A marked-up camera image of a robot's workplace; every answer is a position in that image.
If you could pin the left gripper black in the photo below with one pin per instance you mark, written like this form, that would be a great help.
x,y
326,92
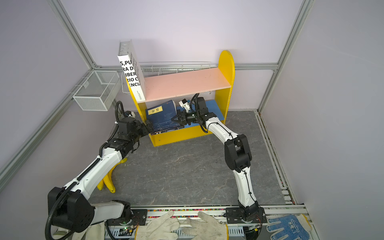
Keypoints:
x,y
146,131

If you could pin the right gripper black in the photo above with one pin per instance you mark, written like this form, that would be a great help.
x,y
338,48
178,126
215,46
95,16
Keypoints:
x,y
183,116

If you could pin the black book antler cover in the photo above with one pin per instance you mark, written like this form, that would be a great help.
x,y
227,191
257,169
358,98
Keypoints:
x,y
168,132

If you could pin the blue booklet yellow label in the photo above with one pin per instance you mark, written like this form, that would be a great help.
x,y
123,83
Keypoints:
x,y
168,123
161,116

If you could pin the white book black lettering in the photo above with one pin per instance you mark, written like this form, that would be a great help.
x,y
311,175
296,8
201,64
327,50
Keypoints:
x,y
132,70

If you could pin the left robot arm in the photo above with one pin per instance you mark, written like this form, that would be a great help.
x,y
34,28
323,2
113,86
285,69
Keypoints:
x,y
69,207

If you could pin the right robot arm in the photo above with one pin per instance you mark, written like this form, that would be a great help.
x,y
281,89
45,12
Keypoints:
x,y
236,149

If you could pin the yellow pink blue bookshelf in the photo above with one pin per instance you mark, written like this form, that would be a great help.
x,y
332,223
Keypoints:
x,y
220,80

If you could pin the white mesh box basket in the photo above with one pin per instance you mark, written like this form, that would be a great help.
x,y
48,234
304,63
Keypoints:
x,y
98,91

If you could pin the yellow banana bunch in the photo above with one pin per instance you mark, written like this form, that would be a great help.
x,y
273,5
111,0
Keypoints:
x,y
107,180

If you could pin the white work glove centre left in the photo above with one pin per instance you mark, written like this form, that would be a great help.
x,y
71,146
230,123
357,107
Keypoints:
x,y
161,228

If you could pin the white work glove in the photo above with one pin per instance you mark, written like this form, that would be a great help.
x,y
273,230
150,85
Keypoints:
x,y
208,229
161,228

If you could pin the white work glove centre right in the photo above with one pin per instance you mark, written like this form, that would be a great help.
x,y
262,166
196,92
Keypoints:
x,y
208,229

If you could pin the blue dotted glove right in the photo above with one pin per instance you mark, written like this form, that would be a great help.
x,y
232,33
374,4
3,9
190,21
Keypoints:
x,y
289,227

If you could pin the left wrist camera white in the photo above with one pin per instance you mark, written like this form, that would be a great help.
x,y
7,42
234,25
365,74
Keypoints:
x,y
129,114

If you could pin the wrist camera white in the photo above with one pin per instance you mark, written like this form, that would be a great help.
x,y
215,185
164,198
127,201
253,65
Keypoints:
x,y
129,114
185,105

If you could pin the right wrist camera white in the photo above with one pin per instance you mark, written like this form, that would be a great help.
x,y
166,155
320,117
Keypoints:
x,y
185,105

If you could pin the white wire rack basket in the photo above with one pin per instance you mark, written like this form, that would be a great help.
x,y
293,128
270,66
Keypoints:
x,y
157,70

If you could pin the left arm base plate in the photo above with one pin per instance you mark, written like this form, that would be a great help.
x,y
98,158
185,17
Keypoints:
x,y
133,217

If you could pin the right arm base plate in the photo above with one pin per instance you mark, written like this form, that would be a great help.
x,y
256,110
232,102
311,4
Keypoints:
x,y
236,215

